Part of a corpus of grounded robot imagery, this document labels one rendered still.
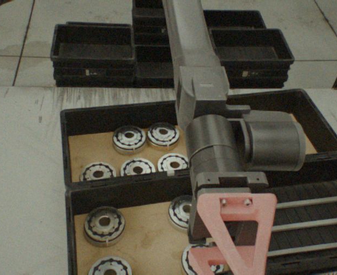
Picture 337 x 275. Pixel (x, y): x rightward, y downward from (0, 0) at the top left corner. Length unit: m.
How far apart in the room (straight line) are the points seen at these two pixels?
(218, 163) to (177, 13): 0.30
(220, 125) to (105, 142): 0.90
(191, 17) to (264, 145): 0.26
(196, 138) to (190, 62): 0.13
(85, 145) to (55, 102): 0.40
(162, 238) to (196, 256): 0.70
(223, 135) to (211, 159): 0.04
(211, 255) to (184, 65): 0.24
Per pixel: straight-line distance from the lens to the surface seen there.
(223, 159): 0.43
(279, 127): 0.49
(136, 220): 1.16
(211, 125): 0.47
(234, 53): 2.42
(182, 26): 0.64
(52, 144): 1.54
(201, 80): 0.51
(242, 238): 0.44
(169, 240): 1.13
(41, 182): 1.43
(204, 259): 0.44
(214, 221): 0.36
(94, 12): 3.68
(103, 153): 1.31
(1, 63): 3.17
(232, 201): 0.38
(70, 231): 1.03
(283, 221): 1.24
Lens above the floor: 1.80
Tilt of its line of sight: 45 degrees down
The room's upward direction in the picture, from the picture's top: 6 degrees clockwise
